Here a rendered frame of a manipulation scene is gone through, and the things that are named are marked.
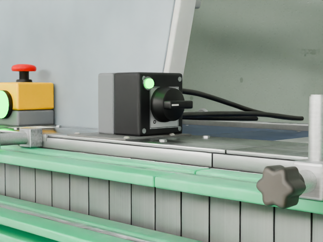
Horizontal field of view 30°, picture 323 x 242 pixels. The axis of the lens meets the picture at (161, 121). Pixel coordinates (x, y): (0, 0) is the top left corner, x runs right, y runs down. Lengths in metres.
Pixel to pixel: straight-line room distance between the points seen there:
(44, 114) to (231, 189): 0.56
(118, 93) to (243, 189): 0.33
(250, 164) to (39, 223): 0.26
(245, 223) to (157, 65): 0.32
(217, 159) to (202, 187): 0.10
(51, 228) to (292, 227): 0.27
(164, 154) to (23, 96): 0.38
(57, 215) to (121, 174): 0.20
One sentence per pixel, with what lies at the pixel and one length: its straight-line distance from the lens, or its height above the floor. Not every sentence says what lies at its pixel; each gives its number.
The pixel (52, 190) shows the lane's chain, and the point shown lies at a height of 0.88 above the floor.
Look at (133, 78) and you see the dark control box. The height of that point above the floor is 0.84.
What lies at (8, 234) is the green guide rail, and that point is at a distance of 0.75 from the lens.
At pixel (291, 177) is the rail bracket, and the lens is 0.40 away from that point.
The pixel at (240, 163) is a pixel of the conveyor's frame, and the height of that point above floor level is 0.88.
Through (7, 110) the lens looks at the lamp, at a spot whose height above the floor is 0.83.
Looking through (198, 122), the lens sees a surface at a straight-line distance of 1.44.
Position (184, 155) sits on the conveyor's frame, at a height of 0.88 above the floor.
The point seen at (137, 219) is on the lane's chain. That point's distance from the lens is 0.68.
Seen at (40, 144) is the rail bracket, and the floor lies 0.88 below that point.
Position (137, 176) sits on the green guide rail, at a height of 0.97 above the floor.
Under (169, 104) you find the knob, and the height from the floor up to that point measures 0.82.
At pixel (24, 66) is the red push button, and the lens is 0.99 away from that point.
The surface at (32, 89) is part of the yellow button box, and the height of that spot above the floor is 0.80.
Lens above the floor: 1.34
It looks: 46 degrees down
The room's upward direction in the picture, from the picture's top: 93 degrees counter-clockwise
